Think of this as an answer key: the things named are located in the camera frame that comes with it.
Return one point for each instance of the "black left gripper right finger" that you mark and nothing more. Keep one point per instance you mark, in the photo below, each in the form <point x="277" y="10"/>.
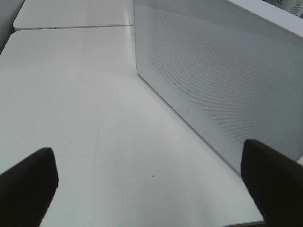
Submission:
<point x="275" y="183"/>

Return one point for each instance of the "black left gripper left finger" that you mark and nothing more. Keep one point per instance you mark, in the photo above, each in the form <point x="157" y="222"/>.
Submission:
<point x="27" y="190"/>

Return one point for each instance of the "white microwave door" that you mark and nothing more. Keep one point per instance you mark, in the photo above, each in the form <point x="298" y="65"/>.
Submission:
<point x="233" y="69"/>

